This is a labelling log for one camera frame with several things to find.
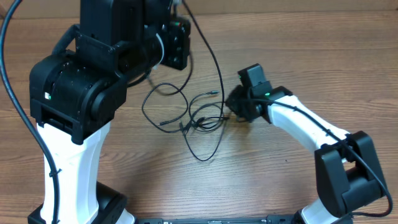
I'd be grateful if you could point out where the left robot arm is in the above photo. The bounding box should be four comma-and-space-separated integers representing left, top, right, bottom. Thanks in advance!
28, 0, 190, 223

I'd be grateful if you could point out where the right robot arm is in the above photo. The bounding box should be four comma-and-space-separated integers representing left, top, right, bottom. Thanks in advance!
225, 64, 393, 224

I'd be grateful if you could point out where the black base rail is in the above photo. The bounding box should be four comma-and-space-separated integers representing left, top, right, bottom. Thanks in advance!
135, 215, 301, 224

